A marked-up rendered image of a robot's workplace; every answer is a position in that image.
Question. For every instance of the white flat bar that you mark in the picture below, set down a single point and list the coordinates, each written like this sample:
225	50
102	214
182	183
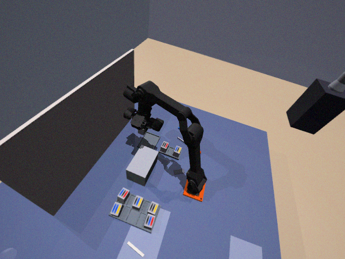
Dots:
136	249

